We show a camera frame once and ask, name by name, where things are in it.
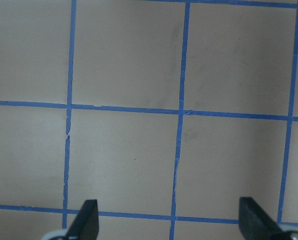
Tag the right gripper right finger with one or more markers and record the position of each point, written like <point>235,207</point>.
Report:
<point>255,224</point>

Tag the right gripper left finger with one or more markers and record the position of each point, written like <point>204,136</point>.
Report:
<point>86,223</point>

